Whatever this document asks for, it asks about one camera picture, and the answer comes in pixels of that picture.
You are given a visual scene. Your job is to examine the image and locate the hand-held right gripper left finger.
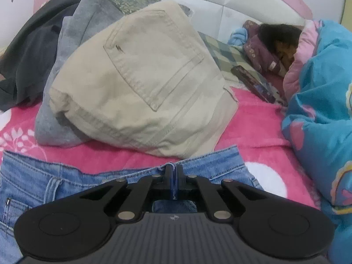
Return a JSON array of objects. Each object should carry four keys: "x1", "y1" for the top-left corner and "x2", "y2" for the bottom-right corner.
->
[{"x1": 80, "y1": 164, "x2": 176, "y2": 223}]

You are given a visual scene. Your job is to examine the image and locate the pink floral bed blanket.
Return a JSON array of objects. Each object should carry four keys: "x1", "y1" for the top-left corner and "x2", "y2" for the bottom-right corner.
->
[{"x1": 0, "y1": 88, "x2": 322, "y2": 209}]

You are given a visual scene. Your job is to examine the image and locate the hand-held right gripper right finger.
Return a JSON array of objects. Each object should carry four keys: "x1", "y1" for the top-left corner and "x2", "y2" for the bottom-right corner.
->
[{"x1": 176, "y1": 164, "x2": 264, "y2": 223}]

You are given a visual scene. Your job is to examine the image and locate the blue jeans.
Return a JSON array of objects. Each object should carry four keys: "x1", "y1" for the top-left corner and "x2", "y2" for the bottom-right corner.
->
[{"x1": 0, "y1": 144, "x2": 264, "y2": 264}]

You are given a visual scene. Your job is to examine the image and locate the green checked pillow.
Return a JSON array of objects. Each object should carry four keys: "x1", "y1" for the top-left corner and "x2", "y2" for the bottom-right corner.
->
[{"x1": 198, "y1": 31, "x2": 278, "y2": 94}]

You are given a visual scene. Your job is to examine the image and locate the dark grey garment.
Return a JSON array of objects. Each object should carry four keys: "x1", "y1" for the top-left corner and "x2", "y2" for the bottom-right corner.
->
[{"x1": 0, "y1": 0, "x2": 88, "y2": 105}]

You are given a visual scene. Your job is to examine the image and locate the light blue cloth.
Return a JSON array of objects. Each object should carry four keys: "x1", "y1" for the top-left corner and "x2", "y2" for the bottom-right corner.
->
[{"x1": 228, "y1": 27, "x2": 249, "y2": 46}]

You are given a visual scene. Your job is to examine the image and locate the sleeping person head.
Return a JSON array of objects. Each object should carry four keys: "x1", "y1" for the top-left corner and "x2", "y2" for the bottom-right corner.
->
[{"x1": 257, "y1": 23, "x2": 304, "y2": 70}]

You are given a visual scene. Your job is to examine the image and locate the blue and pink floral quilt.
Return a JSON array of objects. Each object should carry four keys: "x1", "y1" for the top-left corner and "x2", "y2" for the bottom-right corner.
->
[{"x1": 281, "y1": 19, "x2": 352, "y2": 264}]

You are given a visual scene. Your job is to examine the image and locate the green floral pillow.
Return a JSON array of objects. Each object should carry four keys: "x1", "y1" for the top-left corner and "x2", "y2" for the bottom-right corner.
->
[{"x1": 103, "y1": 0, "x2": 193, "y2": 17}]

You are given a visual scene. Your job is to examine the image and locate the beige pants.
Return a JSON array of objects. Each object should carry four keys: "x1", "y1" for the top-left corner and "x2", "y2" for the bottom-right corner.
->
[{"x1": 49, "y1": 0, "x2": 239, "y2": 158}]

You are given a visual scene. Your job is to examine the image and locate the light grey garment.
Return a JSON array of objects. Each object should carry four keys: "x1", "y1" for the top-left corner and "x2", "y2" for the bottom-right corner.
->
[{"x1": 34, "y1": 0, "x2": 127, "y2": 147}]

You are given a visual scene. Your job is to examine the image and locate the smartphone with patterned case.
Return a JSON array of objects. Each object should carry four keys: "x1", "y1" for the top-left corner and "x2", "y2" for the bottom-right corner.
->
[{"x1": 230, "y1": 65, "x2": 288, "y2": 106}]

